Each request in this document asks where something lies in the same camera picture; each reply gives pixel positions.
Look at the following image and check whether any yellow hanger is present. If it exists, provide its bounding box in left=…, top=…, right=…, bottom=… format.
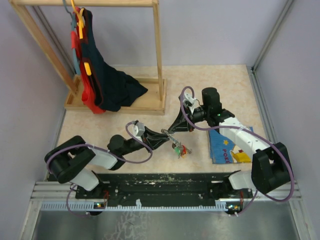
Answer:
left=70, top=0, right=91, bottom=74

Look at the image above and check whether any red garment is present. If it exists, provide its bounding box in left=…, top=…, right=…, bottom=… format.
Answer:
left=70, top=7, right=107, bottom=115

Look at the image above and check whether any green key tag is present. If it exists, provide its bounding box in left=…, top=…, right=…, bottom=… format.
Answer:
left=174, top=147, right=182, bottom=155

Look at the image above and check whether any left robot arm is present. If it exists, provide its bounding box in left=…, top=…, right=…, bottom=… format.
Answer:
left=44, top=123, right=170, bottom=199

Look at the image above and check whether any aluminium corner rail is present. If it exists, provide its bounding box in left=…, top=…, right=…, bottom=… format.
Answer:
left=251, top=0, right=296, bottom=74

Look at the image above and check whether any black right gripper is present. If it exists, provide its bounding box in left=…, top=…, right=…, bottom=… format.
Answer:
left=168, top=104, right=210, bottom=133

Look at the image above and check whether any blue yellow booklet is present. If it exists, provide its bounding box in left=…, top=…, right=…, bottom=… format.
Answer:
left=207, top=130, right=252, bottom=165

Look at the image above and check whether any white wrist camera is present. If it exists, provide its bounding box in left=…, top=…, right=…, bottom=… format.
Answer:
left=182, top=92, right=197, bottom=114
left=133, top=121, right=146, bottom=138

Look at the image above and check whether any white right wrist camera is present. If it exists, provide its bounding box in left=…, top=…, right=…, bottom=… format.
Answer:
left=182, top=92, right=197, bottom=114

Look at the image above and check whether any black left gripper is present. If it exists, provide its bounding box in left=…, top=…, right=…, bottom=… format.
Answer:
left=121, top=126, right=170, bottom=156

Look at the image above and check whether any dark navy garment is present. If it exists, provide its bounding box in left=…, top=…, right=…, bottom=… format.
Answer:
left=80, top=8, right=148, bottom=112

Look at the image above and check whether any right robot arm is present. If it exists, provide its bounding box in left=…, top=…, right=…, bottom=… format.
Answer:
left=168, top=86, right=295, bottom=198

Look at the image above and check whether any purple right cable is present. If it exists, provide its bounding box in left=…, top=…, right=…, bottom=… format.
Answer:
left=179, top=86, right=295, bottom=217

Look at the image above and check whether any teal hanger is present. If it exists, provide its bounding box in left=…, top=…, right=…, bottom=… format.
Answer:
left=62, top=0, right=81, bottom=76

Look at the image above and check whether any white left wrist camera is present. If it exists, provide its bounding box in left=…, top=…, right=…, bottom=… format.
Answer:
left=133, top=121, right=146, bottom=138

